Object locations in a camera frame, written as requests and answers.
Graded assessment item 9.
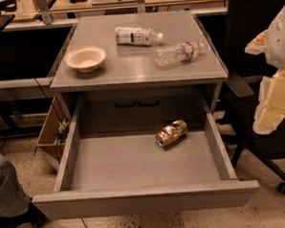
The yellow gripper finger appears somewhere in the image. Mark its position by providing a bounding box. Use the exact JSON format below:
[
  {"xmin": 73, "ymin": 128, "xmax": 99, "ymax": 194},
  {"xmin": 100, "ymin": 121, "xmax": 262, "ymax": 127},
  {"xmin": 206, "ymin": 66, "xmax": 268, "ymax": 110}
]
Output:
[
  {"xmin": 252, "ymin": 69, "xmax": 285, "ymax": 135},
  {"xmin": 245, "ymin": 30, "xmax": 268, "ymax": 56}
]

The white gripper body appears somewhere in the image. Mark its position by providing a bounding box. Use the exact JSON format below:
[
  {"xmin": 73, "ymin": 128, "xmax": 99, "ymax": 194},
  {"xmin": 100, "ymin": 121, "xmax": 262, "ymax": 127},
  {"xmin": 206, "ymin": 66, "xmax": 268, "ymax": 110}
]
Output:
[{"xmin": 265, "ymin": 5, "xmax": 285, "ymax": 69}]

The crushed orange soda can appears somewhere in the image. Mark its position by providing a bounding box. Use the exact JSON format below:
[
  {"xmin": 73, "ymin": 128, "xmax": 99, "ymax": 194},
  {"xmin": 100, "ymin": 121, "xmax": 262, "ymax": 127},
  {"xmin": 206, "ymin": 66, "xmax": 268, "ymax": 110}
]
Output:
[{"xmin": 155, "ymin": 120, "xmax": 188, "ymax": 148}]

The grey cabinet with counter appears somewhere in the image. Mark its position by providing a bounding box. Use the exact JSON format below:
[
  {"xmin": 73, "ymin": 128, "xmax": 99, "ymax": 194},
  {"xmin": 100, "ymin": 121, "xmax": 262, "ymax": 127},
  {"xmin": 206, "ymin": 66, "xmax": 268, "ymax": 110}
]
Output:
[{"xmin": 51, "ymin": 11, "xmax": 228, "ymax": 135}]

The open grey top drawer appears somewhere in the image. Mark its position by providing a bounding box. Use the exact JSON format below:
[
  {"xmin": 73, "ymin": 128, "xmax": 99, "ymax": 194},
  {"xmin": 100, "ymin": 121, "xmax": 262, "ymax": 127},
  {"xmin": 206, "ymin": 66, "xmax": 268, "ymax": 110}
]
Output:
[{"xmin": 26, "ymin": 86, "xmax": 261, "ymax": 221}]

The clear plastic water bottle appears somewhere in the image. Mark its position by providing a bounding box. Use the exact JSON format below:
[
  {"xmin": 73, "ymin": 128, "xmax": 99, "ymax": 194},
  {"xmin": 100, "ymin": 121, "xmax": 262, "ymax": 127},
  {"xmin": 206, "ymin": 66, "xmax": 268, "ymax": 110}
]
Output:
[{"xmin": 155, "ymin": 41, "xmax": 206, "ymax": 67}]

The white labelled plastic bottle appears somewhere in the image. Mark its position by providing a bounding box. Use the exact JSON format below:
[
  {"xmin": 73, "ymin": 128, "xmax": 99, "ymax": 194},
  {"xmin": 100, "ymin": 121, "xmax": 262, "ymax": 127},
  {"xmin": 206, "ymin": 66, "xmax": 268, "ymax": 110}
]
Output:
[{"xmin": 114, "ymin": 26, "xmax": 164, "ymax": 46}]

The white paper bowl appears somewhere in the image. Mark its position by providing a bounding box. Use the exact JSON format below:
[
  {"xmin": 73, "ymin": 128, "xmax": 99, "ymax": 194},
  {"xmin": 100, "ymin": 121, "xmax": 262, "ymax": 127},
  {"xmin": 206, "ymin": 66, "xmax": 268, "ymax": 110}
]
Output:
[{"xmin": 64, "ymin": 46, "xmax": 107, "ymax": 73}]

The green item in box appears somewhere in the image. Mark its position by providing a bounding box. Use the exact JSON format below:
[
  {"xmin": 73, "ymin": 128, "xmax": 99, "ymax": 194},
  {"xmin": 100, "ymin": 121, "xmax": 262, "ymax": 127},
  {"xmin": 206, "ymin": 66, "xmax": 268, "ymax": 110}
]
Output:
[{"xmin": 54, "ymin": 119, "xmax": 70, "ymax": 145}]

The brown cardboard box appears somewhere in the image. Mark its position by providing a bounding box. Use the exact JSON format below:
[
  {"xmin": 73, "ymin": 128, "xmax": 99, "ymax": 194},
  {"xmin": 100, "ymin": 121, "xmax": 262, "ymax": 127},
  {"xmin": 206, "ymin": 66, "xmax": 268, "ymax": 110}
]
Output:
[{"xmin": 36, "ymin": 97, "xmax": 65, "ymax": 163}]

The black shoe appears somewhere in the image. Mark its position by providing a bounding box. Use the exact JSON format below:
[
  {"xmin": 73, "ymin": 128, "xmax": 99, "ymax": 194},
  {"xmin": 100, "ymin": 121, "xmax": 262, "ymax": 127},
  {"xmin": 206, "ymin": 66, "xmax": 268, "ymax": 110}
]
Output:
[{"xmin": 0, "ymin": 203, "xmax": 48, "ymax": 228}]

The person's leg in jeans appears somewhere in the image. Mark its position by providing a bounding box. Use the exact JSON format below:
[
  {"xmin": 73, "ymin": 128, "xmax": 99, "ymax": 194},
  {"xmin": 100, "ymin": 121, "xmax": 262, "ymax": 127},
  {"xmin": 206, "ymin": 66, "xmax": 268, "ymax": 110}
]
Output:
[{"xmin": 0, "ymin": 155, "xmax": 31, "ymax": 218}]

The right black drawer handle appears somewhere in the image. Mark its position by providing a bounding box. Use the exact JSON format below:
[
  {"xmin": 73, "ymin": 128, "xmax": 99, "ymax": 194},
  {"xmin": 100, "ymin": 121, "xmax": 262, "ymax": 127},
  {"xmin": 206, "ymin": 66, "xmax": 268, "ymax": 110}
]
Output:
[{"xmin": 137, "ymin": 97, "xmax": 159, "ymax": 106}]

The black drawer handle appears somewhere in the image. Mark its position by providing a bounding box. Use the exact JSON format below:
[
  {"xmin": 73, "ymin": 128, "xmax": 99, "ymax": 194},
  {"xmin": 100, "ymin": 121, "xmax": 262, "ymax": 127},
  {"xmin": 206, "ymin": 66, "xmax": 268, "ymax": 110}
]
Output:
[
  {"xmin": 114, "ymin": 98, "xmax": 136, "ymax": 108},
  {"xmin": 137, "ymin": 97, "xmax": 159, "ymax": 106}
]

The left black drawer handle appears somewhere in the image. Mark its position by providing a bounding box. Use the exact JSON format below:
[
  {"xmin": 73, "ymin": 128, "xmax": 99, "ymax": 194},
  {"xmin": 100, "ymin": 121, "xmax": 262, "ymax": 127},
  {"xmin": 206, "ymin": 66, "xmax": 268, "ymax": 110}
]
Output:
[{"xmin": 114, "ymin": 98, "xmax": 136, "ymax": 108}]

